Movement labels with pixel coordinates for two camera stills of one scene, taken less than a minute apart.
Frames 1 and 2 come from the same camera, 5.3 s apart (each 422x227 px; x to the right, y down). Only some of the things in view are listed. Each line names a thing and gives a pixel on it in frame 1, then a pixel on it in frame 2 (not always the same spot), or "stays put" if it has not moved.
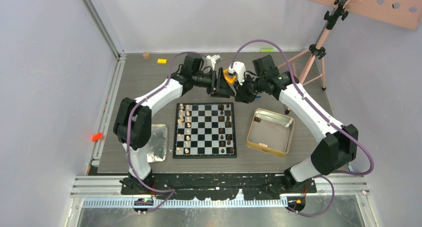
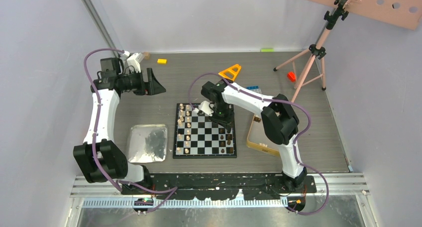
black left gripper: [219, 88] to [152, 87]
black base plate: [217, 185] stays put
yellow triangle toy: [230, 78] stays put
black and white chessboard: [204, 130] stays put
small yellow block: [161, 61] stays put
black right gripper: [242, 95] to [228, 122]
